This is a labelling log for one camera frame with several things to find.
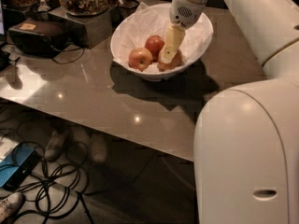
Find blue box on floor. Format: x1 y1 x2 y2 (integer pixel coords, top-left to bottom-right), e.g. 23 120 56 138
0 143 36 190

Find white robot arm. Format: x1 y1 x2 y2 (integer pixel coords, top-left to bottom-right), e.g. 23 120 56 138
170 0 299 224

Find black cables on floor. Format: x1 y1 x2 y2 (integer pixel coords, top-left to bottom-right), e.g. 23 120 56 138
8 140 96 224

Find red apple at back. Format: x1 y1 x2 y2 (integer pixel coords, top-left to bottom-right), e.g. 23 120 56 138
145 35 164 61

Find white paper liner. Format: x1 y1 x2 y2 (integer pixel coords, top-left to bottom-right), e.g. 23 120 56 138
113 0 211 75

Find yellow-red apple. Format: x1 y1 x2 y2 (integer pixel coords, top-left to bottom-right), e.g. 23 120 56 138
128 48 153 72
157 50 182 72

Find black cable on table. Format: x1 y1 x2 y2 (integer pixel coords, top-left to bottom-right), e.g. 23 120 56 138
50 45 86 65

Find white shoe bottom left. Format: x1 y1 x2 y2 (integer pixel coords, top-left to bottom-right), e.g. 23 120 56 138
0 192 23 224

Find black box with label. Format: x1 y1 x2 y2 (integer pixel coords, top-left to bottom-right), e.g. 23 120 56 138
8 19 68 58

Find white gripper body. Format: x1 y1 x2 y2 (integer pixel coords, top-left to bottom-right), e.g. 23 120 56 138
169 0 205 27

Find white bowl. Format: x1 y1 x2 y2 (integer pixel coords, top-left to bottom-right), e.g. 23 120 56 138
109 3 214 82

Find grey metal stand block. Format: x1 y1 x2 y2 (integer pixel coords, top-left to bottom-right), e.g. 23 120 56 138
49 7 113 49

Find black cup with scoop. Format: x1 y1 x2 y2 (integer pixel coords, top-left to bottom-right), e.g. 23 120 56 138
120 0 139 20

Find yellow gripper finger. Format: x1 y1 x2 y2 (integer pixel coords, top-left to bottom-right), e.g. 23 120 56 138
161 23 185 63

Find metal scoop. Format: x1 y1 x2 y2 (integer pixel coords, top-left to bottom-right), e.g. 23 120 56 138
37 0 50 12

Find white shoe under table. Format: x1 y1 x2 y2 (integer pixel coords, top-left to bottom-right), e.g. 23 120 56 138
90 133 107 164
44 130 68 161

